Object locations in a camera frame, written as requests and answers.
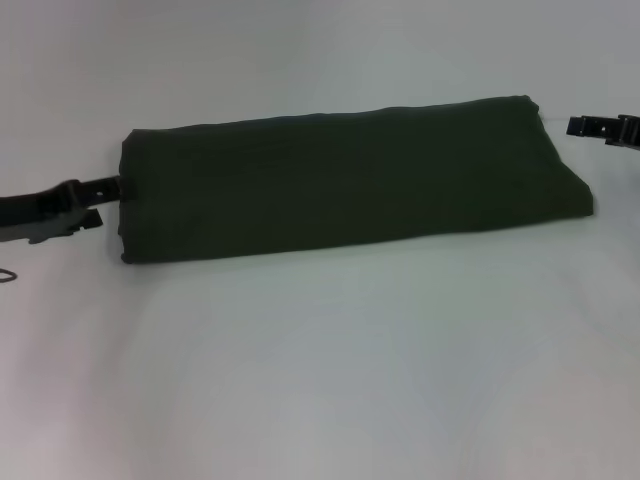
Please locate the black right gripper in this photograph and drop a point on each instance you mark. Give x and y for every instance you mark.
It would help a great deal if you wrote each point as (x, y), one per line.
(631, 132)

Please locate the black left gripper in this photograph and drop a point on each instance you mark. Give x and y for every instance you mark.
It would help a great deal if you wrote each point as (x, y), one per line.
(35, 215)

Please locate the dark green t-shirt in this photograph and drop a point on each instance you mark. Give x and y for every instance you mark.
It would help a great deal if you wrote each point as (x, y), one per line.
(350, 175)

